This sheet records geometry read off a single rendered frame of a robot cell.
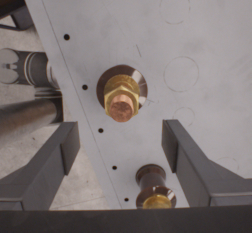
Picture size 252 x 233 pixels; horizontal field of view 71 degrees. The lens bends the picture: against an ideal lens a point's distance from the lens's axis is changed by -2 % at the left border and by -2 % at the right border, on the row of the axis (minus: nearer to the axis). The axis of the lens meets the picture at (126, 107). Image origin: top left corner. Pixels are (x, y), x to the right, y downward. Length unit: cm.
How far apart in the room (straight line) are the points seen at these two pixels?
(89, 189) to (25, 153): 86
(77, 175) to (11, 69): 184
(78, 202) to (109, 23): 237
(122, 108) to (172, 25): 26
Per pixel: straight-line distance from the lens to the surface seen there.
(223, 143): 54
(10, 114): 49
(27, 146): 231
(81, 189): 244
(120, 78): 31
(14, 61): 62
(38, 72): 57
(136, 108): 25
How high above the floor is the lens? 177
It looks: 73 degrees down
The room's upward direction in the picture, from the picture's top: 178 degrees clockwise
